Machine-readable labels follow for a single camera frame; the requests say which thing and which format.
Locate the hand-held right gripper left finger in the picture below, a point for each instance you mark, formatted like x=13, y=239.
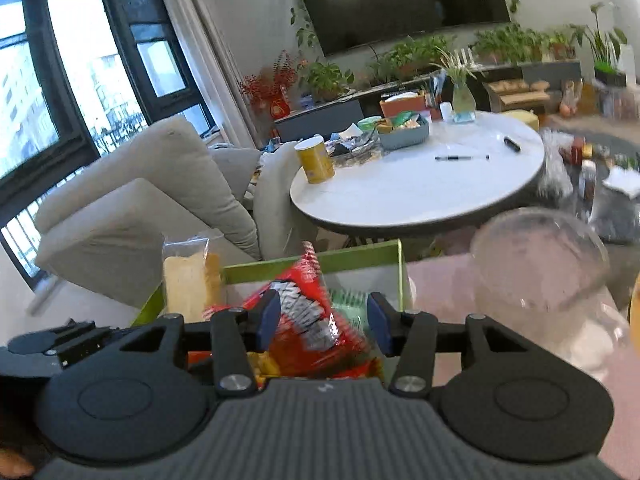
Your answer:
x=270, y=320

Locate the green cardboard box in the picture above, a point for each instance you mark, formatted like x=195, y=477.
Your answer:
x=360, y=260

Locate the clear storage box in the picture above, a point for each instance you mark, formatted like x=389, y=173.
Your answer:
x=620, y=105

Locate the white curtain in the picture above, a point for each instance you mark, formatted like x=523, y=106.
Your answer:
x=205, y=45

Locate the glass vase with plant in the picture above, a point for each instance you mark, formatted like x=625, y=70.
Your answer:
x=462, y=95

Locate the black pen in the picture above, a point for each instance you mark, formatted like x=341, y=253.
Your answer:
x=462, y=157

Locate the black framed window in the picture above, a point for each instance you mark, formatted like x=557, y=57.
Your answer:
x=60, y=85

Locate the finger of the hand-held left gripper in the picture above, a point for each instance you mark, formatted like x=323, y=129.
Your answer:
x=70, y=340

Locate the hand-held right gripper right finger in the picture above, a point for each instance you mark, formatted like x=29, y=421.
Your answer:
x=378, y=320

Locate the small dark jar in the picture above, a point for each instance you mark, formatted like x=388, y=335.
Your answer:
x=588, y=180

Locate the small white cup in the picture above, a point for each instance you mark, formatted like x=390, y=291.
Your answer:
x=446, y=111

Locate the white air purifier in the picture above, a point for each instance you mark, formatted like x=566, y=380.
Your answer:
x=627, y=65

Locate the green bowl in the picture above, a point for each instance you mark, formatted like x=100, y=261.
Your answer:
x=369, y=122

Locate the grey sofa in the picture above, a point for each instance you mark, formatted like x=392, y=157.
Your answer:
x=150, y=200

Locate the yellow and red snack packet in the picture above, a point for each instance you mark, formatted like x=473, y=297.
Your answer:
x=265, y=365

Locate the green vine plant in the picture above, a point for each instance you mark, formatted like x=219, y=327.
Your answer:
x=300, y=5

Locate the dark round table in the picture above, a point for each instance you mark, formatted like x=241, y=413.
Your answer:
x=615, y=215

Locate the clear glass mug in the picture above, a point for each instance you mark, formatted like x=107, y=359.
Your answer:
x=540, y=270

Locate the white tissue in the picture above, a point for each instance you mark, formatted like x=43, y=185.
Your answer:
x=622, y=179

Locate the sliced bread packet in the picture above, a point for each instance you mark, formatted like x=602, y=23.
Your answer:
x=182, y=285

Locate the person's left hand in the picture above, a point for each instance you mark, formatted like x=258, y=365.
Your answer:
x=15, y=465

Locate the pale green snack packet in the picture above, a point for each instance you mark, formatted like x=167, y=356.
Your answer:
x=350, y=305

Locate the red flower plant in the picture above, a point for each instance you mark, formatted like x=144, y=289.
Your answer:
x=272, y=85

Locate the wooden side table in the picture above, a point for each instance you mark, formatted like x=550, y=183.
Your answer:
x=635, y=305

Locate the yellow can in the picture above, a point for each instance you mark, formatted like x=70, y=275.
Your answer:
x=316, y=160

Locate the orange tissue box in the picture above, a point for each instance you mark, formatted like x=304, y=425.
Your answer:
x=400, y=105

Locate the short black marker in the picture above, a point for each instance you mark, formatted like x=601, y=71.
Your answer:
x=512, y=144

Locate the crumpled clear plastic wrap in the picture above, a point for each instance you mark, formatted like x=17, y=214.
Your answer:
x=555, y=170

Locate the bushy potted plant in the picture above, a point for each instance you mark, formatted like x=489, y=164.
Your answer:
x=410, y=55

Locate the wide potted plant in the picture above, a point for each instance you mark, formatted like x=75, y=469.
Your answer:
x=510, y=42

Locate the open cardboard box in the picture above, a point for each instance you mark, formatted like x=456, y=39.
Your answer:
x=517, y=92

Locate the teal basket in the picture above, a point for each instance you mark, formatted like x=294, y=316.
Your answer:
x=405, y=135

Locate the tall leafy plant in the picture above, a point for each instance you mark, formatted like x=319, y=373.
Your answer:
x=602, y=45

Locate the wall television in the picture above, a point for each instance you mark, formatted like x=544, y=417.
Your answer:
x=400, y=0

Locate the potted green plant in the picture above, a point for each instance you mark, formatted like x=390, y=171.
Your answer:
x=325, y=80

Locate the plastic bag of fruit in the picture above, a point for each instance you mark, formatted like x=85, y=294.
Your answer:
x=571, y=99

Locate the round white table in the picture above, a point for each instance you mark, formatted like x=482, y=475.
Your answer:
x=415, y=190

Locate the dark television cabinet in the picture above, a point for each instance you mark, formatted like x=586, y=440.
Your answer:
x=325, y=120

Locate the red packet with white print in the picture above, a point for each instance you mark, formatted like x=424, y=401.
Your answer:
x=305, y=315

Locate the pink dotted tablecloth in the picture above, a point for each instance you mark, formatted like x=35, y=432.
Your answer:
x=440, y=310

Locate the pile of small wrappers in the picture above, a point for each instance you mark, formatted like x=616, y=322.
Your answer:
x=352, y=146

